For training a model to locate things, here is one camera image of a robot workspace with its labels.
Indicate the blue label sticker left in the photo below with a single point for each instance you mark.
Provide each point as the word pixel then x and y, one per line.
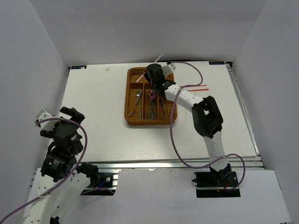
pixel 78 67

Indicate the blue label sticker right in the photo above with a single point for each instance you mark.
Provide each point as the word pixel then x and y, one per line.
pixel 216 62

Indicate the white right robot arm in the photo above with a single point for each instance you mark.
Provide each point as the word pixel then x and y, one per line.
pixel 207 118

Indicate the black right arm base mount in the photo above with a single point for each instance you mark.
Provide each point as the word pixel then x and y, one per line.
pixel 207 187

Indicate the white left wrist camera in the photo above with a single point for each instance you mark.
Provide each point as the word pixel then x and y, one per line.
pixel 43 115

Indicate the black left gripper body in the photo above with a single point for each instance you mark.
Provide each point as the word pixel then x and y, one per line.
pixel 76 116

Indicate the brown wicker cutlery tray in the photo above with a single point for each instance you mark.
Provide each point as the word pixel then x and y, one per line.
pixel 142 105

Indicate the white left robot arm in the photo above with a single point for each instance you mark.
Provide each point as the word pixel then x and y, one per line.
pixel 62 178

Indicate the gold ornate fork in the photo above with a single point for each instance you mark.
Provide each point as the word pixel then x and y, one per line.
pixel 167 110

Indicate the green handled silver fork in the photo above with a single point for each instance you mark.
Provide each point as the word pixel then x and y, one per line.
pixel 136 103

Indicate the iridescent thin fork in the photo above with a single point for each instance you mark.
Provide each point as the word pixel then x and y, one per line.
pixel 139 103

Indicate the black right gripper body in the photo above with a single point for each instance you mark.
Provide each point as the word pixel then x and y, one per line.
pixel 153 85

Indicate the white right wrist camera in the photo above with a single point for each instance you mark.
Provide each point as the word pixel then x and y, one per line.
pixel 168 69

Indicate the iridescent rainbow spoon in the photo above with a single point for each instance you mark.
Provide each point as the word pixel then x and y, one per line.
pixel 152 97

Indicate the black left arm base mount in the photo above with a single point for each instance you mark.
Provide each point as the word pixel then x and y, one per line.
pixel 100 183

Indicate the ornate silver spoon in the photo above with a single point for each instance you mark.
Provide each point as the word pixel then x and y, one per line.
pixel 149 111

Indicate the blue label sticker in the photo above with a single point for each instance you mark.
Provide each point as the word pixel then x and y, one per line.
pixel 216 62
pixel 78 67

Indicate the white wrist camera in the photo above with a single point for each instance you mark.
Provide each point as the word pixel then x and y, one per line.
pixel 43 115
pixel 168 69

